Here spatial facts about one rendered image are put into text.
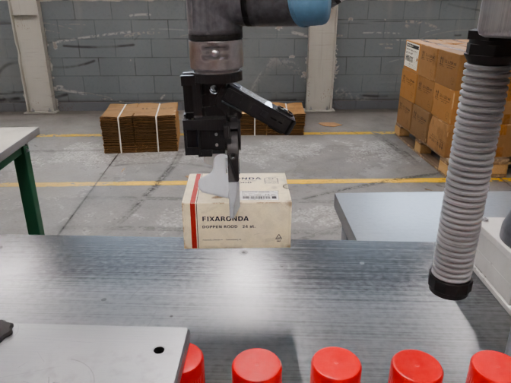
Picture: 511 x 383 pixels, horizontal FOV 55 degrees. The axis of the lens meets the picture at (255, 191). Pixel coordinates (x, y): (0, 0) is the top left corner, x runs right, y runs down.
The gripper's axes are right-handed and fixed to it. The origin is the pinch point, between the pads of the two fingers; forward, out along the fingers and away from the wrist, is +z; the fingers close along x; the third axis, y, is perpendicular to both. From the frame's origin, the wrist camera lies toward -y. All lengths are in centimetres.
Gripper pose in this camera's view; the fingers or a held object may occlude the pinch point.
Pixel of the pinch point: (237, 198)
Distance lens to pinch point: 77.6
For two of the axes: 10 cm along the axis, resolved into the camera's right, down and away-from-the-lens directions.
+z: 0.2, 9.2, 3.8
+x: 0.3, 3.8, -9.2
